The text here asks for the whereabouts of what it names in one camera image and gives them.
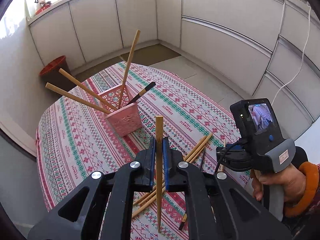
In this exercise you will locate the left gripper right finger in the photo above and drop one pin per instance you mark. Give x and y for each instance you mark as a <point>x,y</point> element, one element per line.
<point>175,169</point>

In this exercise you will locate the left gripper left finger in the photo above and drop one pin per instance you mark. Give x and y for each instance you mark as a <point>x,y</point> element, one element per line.
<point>144,176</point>

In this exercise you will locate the right forearm patterned sleeve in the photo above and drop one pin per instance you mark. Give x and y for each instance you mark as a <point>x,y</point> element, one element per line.
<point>302,216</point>

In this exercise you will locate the white kitchen cabinets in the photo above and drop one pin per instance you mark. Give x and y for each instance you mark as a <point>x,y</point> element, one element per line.
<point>259,48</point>

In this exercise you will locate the right hand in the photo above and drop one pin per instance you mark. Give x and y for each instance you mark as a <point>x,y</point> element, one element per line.
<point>291,179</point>

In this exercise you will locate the bamboo chopstick left pair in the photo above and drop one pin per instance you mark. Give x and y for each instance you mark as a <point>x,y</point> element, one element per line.
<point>149,200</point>

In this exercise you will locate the bamboo chopstick right pile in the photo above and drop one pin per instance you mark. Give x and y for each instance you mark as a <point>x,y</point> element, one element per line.
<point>199,146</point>

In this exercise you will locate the pink perforated basket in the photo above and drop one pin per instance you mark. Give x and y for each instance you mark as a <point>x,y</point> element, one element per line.
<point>126,119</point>

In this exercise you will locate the patterned tablecloth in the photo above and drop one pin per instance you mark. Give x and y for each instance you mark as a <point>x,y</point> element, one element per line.
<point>73,140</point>

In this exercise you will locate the black chopstick in basket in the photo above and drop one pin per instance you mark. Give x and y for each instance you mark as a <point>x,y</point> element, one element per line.
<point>142,92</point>

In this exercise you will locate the bamboo chopstick in basket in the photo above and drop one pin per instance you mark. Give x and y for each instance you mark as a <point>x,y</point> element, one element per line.
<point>78,83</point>

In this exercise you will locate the red black trash bin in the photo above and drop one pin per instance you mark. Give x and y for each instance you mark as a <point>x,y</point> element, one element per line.
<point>50,74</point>

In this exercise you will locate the bamboo chopstick leaning upright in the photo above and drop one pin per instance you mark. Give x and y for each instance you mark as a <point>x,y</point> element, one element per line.
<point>128,64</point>

